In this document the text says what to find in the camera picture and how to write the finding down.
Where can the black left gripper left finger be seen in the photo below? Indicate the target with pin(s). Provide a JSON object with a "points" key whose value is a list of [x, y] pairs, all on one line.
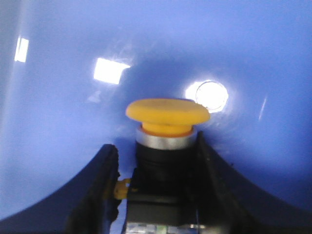
{"points": [[78, 207]]}

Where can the yellow mushroom push button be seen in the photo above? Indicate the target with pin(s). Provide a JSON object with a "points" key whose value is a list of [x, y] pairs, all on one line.
{"points": [[160, 194]]}

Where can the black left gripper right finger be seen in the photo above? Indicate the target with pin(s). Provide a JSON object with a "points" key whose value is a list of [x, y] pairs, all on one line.
{"points": [[231, 204]]}

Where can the blue plastic bin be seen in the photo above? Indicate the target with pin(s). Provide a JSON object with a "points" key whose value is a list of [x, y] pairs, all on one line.
{"points": [[69, 68]]}

